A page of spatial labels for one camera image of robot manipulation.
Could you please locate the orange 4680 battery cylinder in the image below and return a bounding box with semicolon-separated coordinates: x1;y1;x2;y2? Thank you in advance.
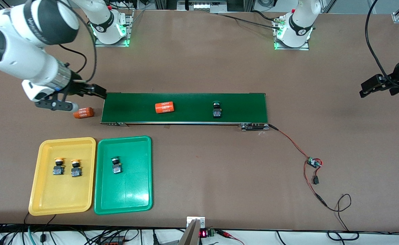
73;107;94;119
155;101;175;114

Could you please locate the yellow push button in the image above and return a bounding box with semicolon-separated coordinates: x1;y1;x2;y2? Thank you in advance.
53;157;66;176
70;159;83;178

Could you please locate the green conveyor belt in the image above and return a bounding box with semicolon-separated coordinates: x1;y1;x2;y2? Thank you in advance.
100;92;270;131

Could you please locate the green plastic tray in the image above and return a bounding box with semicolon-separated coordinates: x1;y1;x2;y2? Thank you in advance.
94;135;153;215

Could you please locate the yellow plastic tray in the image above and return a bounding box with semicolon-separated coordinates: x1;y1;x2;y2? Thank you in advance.
29;137;97;216

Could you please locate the control box with indicator lights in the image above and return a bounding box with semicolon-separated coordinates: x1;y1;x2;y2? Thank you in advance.
177;0;227;13

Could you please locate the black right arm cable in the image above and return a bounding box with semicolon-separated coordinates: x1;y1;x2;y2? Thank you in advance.
58;0;97;84

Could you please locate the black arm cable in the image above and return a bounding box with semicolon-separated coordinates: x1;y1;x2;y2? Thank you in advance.
58;0;97;84
365;0;399;86

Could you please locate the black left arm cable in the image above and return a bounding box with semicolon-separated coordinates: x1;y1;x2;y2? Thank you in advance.
365;0;399;86

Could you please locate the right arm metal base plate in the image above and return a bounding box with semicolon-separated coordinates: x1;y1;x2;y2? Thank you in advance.
94;10;134;47

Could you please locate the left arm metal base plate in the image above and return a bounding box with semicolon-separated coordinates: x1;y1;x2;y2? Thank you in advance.
273;17;310;51

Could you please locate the thin black looped cable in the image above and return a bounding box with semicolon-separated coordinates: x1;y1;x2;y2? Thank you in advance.
322;194;360;241

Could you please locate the black cable across table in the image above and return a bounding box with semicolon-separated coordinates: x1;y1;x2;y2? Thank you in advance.
216;10;282;30

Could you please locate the grey metal camera bracket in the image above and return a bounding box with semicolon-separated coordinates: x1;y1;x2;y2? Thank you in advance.
177;216;206;245

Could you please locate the red clip lead wire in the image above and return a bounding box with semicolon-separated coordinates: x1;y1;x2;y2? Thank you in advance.
216;230;246;245

